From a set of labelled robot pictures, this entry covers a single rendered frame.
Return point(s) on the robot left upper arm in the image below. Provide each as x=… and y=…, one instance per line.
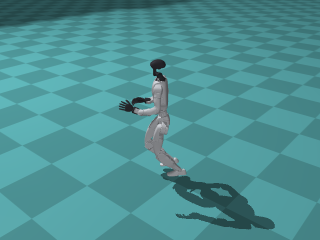
x=157, y=91

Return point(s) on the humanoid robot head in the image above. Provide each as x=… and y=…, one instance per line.
x=158, y=64

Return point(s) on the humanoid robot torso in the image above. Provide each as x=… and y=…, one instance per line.
x=163, y=115

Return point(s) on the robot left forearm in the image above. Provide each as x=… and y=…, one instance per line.
x=145, y=112

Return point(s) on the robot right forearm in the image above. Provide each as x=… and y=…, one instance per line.
x=151, y=100

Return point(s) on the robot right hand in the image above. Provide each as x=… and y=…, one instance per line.
x=140, y=100

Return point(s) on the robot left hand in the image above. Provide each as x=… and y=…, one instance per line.
x=128, y=107

